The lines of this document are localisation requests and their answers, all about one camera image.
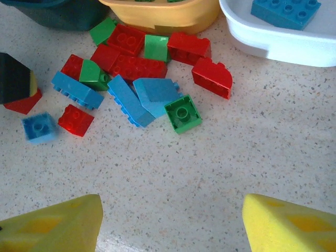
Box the small blue lego brick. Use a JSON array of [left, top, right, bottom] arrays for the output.
[[20, 111, 57, 144]]

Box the white plastic container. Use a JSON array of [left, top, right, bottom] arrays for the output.
[[219, 0, 336, 68]]

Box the dark teal plastic container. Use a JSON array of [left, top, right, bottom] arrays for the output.
[[0, 0, 111, 32]]

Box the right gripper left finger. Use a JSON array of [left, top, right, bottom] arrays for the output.
[[0, 194, 103, 252]]

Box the blue sloped lego brick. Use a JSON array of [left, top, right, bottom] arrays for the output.
[[132, 78, 182, 119]]

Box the yellow plastic container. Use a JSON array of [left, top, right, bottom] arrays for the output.
[[98, 0, 220, 36]]

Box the long red lego brick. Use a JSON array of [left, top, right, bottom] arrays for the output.
[[111, 54, 168, 82]]

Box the long blue lego brick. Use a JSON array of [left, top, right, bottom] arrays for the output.
[[51, 71, 105, 110], [107, 74, 156, 129], [250, 0, 322, 32]]

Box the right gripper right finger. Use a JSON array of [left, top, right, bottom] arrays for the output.
[[241, 193, 336, 252]]

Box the red curved lego brick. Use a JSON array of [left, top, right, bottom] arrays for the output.
[[191, 57, 234, 100]]

